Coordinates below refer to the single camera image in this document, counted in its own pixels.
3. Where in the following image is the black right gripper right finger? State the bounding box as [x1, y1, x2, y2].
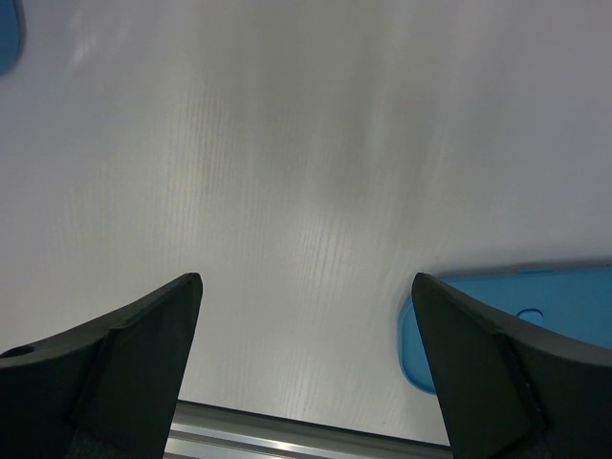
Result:
[411, 273, 611, 458]

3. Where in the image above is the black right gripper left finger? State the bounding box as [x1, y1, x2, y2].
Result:
[1, 273, 203, 458]

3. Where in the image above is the blue lunch box lid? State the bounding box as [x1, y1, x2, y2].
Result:
[397, 261, 612, 397]

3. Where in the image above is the blue two-compartment lunch box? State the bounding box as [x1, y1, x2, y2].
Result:
[0, 0, 25, 77]

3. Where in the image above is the aluminium front rail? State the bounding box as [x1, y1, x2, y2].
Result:
[164, 401, 452, 458]

